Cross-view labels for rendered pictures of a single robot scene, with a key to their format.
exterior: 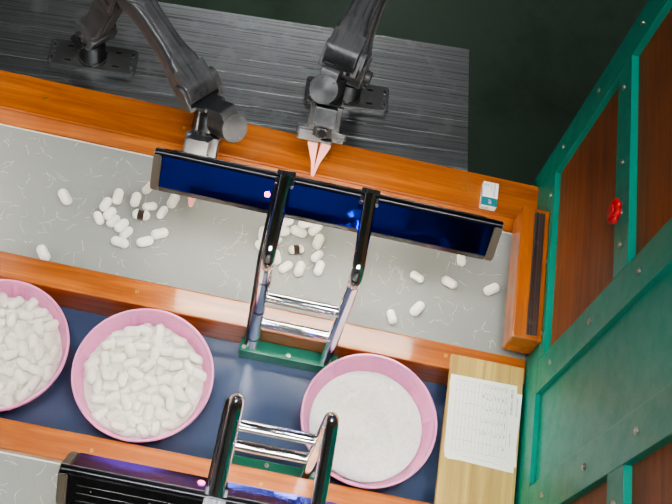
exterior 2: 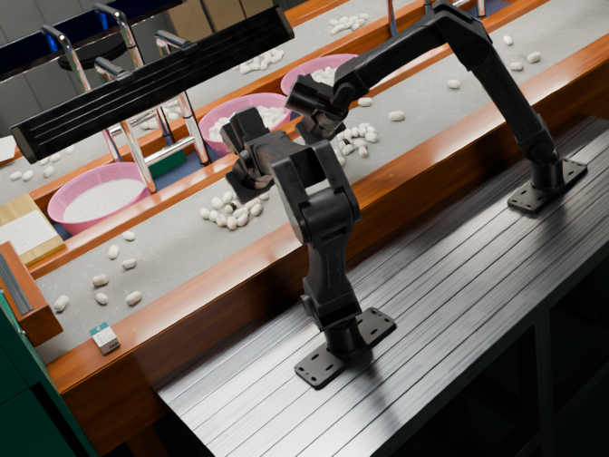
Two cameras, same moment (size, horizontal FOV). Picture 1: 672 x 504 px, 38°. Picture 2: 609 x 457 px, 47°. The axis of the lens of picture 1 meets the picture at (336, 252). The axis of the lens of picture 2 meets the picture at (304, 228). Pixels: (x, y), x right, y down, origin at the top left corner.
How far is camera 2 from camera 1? 2.48 m
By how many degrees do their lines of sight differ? 82
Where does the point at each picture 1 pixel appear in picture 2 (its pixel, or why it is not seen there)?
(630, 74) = not seen: outside the picture
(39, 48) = (584, 160)
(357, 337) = (140, 206)
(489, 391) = (22, 247)
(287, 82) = (406, 306)
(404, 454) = (70, 214)
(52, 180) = (419, 117)
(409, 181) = (188, 292)
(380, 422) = (96, 210)
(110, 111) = (446, 142)
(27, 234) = (388, 102)
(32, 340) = not seen: hidden behind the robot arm
